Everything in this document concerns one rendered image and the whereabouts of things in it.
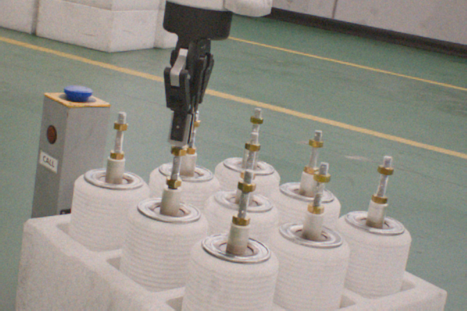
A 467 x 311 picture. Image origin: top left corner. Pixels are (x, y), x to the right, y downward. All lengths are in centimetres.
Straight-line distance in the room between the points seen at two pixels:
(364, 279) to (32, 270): 42
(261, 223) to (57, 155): 33
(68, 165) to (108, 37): 248
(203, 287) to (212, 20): 28
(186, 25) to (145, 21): 298
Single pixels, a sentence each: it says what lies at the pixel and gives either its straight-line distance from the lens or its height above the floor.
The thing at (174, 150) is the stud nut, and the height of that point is 33.
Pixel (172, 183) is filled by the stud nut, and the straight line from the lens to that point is 96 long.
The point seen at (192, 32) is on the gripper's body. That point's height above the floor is 47.
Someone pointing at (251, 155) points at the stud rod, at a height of 31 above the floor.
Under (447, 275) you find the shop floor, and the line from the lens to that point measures 169.
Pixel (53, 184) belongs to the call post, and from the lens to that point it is 121.
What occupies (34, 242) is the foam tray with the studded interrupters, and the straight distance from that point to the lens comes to 109.
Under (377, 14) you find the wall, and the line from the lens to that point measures 619.
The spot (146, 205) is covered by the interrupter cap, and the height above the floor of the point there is 25.
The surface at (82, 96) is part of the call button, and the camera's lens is 119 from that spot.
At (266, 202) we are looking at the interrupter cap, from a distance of 106.
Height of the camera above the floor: 57
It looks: 13 degrees down
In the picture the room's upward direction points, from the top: 9 degrees clockwise
